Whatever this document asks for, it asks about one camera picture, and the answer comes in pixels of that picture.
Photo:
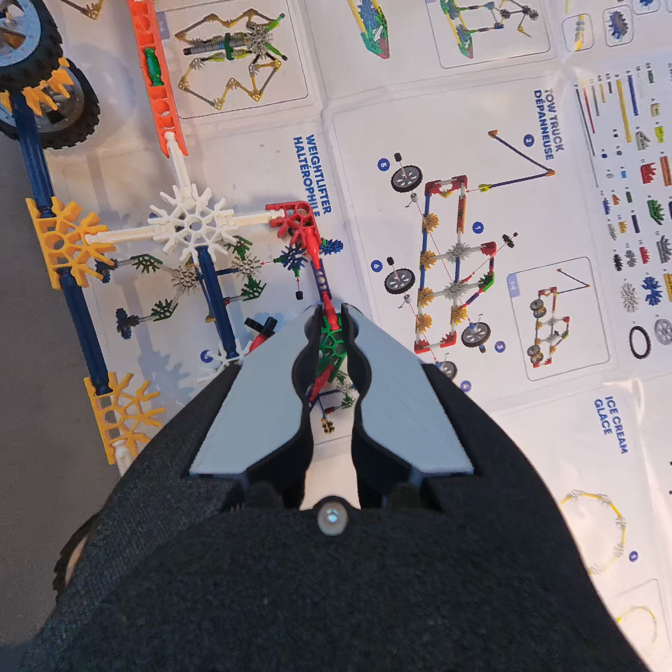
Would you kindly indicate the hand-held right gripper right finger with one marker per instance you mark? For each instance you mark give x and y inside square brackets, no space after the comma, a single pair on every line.
[415,420]

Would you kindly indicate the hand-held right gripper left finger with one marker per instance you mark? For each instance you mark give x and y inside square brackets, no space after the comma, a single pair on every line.
[247,420]

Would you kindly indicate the colourful construction toy model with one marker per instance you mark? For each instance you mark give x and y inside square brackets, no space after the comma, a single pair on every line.
[194,223]

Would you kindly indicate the white instruction sheet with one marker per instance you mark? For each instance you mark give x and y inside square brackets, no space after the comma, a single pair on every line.
[357,137]

